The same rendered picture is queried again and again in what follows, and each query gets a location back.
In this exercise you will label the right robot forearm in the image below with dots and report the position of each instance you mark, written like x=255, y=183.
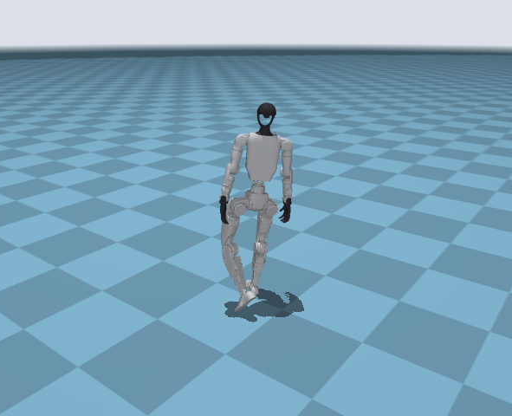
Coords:
x=287, y=186

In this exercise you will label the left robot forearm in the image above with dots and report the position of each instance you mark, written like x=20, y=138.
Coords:
x=227, y=184

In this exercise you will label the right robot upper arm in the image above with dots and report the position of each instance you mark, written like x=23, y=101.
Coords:
x=286, y=147

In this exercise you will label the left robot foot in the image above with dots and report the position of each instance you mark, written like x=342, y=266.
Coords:
x=245, y=300

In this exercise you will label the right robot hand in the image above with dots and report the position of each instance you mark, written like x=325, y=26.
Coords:
x=287, y=211

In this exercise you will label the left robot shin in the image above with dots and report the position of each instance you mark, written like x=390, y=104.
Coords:
x=235, y=269

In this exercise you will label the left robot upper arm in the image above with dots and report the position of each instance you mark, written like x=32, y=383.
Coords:
x=236, y=152

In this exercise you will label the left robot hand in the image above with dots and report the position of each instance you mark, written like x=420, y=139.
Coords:
x=223, y=209

